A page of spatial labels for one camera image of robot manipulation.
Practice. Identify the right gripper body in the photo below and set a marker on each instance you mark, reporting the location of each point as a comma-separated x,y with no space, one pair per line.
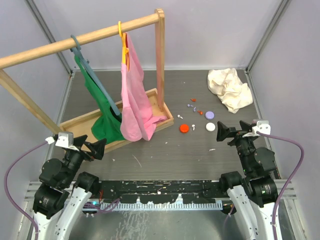
244,144

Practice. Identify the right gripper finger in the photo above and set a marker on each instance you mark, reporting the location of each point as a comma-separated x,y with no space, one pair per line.
247,127
224,132

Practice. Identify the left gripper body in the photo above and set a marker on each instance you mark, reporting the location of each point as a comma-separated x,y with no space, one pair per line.
74,159

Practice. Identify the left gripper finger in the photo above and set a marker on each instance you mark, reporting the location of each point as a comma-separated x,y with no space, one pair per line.
78,142
96,150

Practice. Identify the orange charging case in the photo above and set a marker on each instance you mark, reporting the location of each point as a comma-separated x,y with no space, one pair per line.
184,128

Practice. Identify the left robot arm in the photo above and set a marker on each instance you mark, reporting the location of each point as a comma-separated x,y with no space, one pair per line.
64,191

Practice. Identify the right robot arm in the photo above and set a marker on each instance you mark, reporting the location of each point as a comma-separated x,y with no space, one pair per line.
254,193

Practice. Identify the white charging case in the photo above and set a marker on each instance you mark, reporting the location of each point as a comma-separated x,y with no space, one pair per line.
210,127

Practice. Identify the purple charging case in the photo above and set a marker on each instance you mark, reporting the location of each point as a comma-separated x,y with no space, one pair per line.
209,115

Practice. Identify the green shirt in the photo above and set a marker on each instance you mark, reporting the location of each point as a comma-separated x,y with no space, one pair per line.
107,126

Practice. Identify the cream crumpled cloth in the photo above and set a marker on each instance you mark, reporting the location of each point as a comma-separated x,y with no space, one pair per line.
228,87

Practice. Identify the pink shirt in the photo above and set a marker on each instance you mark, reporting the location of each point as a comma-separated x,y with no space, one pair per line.
138,121

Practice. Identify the grey-blue hanger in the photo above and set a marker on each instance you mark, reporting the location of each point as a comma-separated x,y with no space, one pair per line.
85,63

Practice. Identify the yellow hanger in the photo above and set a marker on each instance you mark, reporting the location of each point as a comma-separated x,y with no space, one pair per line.
125,55

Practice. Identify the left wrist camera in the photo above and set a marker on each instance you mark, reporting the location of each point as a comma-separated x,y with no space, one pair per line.
65,139

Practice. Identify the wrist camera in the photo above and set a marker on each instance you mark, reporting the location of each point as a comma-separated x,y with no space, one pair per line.
261,126
65,139

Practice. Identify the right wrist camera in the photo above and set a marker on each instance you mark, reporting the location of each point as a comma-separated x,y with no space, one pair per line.
261,126

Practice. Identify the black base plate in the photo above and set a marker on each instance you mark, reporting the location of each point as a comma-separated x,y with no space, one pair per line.
161,191

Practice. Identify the slotted cable duct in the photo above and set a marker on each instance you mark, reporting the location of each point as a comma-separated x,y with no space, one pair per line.
176,206

